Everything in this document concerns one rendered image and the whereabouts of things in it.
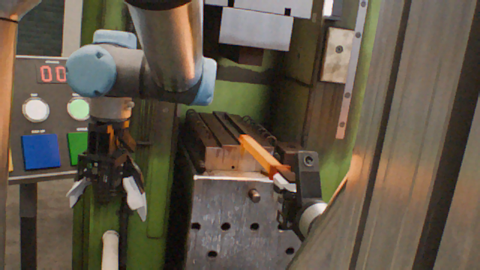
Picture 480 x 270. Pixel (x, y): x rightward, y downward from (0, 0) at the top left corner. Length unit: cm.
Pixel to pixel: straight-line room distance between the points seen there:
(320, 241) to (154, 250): 99
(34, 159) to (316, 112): 88
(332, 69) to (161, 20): 107
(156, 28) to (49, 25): 697
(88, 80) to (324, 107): 97
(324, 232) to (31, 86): 74
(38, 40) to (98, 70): 681
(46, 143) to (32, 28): 647
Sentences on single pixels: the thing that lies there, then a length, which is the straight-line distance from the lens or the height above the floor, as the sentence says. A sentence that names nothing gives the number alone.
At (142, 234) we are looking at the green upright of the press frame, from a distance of 148.
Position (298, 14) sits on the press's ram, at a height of 137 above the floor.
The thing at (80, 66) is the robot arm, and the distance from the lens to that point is 66.
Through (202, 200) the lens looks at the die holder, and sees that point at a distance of 123.
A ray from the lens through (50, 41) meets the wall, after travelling 741.
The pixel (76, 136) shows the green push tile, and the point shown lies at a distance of 106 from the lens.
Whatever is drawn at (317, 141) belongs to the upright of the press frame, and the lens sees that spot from 150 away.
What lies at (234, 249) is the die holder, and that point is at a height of 69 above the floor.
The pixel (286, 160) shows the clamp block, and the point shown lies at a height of 95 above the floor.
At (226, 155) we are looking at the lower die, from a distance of 126.
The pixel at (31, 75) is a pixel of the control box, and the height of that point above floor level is 116.
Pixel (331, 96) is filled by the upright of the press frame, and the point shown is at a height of 114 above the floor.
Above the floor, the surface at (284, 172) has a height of 102.
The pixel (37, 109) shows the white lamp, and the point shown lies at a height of 109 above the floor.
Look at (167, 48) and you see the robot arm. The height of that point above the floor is 129.
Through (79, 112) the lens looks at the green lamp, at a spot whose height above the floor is 108.
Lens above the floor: 132
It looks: 13 degrees down
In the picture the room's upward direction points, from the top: 8 degrees clockwise
